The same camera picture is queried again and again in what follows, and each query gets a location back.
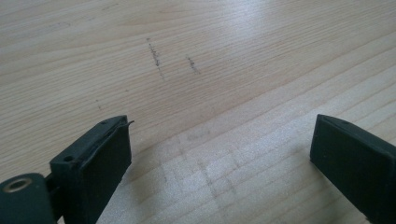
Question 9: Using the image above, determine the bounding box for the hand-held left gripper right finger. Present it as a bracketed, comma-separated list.
[309, 113, 396, 224]

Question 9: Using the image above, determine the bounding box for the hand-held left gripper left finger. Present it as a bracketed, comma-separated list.
[49, 115, 134, 224]

